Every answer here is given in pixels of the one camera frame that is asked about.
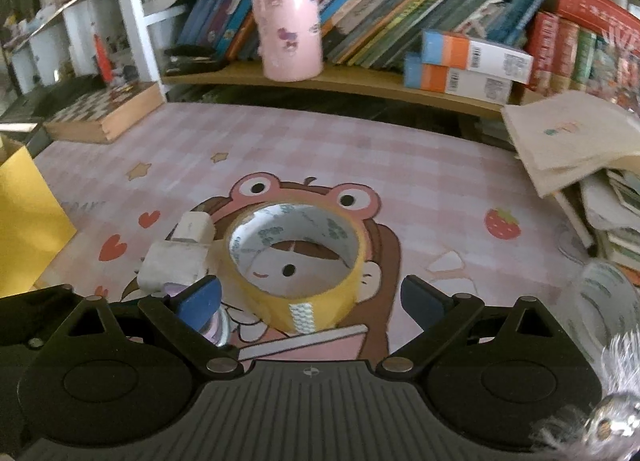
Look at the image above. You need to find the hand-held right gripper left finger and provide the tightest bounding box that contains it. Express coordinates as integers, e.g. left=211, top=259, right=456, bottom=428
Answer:
left=30, top=275, right=246, bottom=382

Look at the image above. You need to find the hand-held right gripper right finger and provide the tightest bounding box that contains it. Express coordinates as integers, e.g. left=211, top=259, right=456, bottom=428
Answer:
left=375, top=275, right=576, bottom=382

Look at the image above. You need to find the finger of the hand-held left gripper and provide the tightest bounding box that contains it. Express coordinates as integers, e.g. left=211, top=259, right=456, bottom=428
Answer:
left=0, top=283, right=76, bottom=349

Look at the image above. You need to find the white eraser block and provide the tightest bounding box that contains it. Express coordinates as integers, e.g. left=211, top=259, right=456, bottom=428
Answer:
left=137, top=240, right=211, bottom=294

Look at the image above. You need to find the small white carton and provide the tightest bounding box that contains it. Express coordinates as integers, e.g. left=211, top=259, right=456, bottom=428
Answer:
left=172, top=211, right=216, bottom=246

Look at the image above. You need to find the yellow cardboard box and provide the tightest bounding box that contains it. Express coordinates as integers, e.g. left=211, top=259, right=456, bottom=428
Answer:
left=0, top=136, right=77, bottom=298

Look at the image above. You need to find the yellow tape roll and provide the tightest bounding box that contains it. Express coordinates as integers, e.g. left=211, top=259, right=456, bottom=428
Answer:
left=222, top=202, right=373, bottom=334

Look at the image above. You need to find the clear tape roll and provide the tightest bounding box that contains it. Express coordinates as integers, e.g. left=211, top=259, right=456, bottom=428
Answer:
left=555, top=261, right=636, bottom=367

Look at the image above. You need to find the pile of papers and notebooks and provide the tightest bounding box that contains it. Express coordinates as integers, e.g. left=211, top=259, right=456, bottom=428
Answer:
left=501, top=90, right=640, bottom=292

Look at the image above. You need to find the wooden chessboard box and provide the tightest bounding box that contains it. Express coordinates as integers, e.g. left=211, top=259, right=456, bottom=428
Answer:
left=42, top=81, right=167, bottom=144

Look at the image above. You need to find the grey fur trim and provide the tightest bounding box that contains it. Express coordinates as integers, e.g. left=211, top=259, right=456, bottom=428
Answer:
left=530, top=331, right=640, bottom=461

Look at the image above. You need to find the black flat case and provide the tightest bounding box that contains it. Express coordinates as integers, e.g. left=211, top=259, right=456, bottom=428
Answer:
left=162, top=42, right=223, bottom=76

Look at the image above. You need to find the red bottle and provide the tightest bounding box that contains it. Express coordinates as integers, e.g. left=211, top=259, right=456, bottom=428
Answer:
left=94, top=34, right=113, bottom=84

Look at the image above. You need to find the pink cylindrical pen holder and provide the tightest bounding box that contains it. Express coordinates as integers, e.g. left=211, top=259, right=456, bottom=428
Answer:
left=250, top=0, right=323, bottom=82

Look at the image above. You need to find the white shelf unit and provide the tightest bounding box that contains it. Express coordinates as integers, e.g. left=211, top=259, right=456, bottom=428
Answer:
left=0, top=0, right=640, bottom=122

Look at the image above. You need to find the row of leaning books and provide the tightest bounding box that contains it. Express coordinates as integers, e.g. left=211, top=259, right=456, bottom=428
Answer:
left=175, top=0, right=556, bottom=69

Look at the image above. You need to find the red thick book set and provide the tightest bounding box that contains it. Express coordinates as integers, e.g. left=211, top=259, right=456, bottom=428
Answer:
left=525, top=0, right=640, bottom=112

